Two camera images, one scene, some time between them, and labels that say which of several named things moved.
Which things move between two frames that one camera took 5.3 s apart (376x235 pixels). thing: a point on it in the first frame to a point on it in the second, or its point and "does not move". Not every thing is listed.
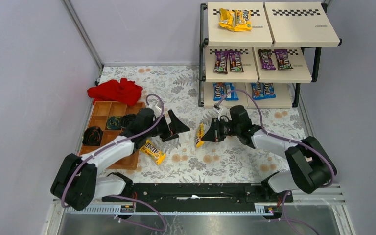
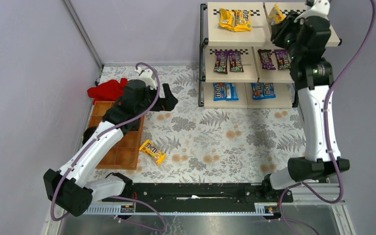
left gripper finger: (176, 126) to (170, 101)
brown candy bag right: (235, 64) does not move
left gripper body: (168, 126) to (161, 97)
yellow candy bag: (199, 143) to (275, 15)
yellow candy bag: (150, 149) does not move
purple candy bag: (267, 62) does not move
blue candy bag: (258, 90) does not move
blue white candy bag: (232, 96) does not move
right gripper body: (221, 129) to (280, 29)
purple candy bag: (283, 60) does not move
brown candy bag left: (221, 63) does not move
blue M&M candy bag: (269, 92) does not move
